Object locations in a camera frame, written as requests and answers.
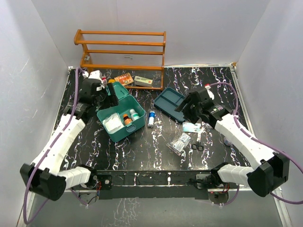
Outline green plastic medicine box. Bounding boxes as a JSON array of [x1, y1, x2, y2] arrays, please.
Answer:
[[97, 82, 146, 142]]

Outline white blue cotton packet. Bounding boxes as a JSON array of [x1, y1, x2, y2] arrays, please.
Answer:
[[102, 113, 124, 134]]

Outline blue divided tray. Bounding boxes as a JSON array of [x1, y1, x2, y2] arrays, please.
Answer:
[[154, 87, 186, 123]]

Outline brown orange-label bottle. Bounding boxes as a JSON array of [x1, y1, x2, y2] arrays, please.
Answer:
[[123, 114, 132, 125]]

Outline white green-label bottle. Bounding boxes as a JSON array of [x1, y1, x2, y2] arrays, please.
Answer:
[[130, 109, 140, 121]]

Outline clear bag of swabs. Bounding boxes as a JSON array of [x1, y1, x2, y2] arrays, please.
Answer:
[[167, 132, 191, 156]]

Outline black handled scissors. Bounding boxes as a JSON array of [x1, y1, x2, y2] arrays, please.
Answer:
[[191, 140, 204, 151]]

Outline small blue-capped bottle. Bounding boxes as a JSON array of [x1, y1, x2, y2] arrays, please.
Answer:
[[147, 111, 155, 128]]

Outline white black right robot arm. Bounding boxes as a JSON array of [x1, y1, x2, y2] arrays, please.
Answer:
[[175, 88, 290, 197]]

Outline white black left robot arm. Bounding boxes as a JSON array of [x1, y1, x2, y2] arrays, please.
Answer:
[[20, 79, 118, 201]]

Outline red white medicine box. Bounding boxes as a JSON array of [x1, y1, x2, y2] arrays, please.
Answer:
[[101, 77, 107, 85]]

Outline white green medicine box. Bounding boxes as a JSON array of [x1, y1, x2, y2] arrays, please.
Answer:
[[134, 76, 153, 87]]

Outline small white blue card packet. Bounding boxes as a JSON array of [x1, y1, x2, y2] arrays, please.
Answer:
[[182, 122, 201, 133]]

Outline orange pill box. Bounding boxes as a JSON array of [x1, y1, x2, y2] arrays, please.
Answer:
[[114, 73, 134, 86]]

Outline round clear container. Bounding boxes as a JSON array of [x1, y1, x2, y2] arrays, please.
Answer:
[[223, 137, 233, 146]]

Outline orange wooden shelf rack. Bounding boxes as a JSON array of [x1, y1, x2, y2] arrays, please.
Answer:
[[73, 29, 167, 90]]

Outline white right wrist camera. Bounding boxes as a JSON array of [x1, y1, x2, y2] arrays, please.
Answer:
[[205, 84, 214, 100]]

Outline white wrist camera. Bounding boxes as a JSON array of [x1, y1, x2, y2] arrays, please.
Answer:
[[82, 70, 106, 86], [205, 84, 214, 100]]

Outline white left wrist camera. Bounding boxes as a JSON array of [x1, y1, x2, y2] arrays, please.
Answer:
[[82, 70, 106, 86]]

